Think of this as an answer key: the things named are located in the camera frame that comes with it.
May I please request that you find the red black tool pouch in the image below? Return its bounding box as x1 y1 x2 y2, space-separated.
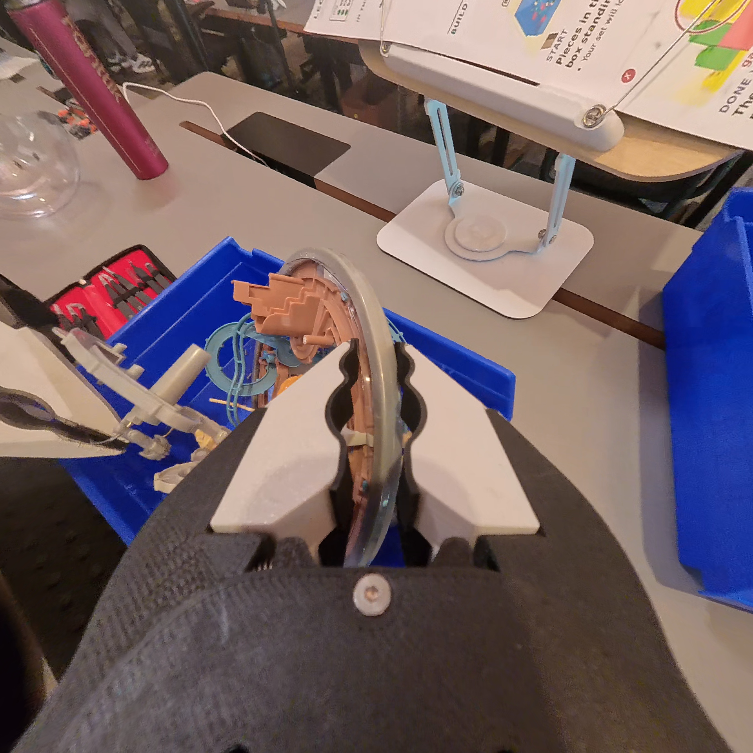
44 244 178 341

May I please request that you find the small blue plastic bin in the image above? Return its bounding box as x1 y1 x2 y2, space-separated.
59 235 517 547

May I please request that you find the white book stand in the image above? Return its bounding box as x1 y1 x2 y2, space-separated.
358 41 743 320

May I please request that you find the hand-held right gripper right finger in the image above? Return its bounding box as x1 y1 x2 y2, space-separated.
393 345 541 564

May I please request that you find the marble maze ball toy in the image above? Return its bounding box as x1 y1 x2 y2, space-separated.
205 247 414 568

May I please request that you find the clear plastic dome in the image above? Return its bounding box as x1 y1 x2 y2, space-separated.
0 111 81 220

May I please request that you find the grey plastic track piece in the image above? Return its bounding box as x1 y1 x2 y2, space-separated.
52 328 231 496

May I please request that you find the white cable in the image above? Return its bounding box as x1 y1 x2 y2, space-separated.
119 81 268 167

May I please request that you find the magenta cylinder bottle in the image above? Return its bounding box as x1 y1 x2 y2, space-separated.
9 0 170 181

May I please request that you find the printed instruction sheet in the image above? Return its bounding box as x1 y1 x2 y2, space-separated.
303 0 753 149

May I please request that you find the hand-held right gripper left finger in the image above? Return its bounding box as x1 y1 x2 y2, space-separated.
209 341 360 566

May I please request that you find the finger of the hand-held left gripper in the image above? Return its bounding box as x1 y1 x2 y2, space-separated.
0 390 128 460
0 276 114 426

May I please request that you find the pale yellow plastic track piece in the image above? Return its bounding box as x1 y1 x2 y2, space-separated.
189 426 231 462

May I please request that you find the large blue plastic bin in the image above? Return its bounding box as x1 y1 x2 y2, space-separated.
663 187 753 614

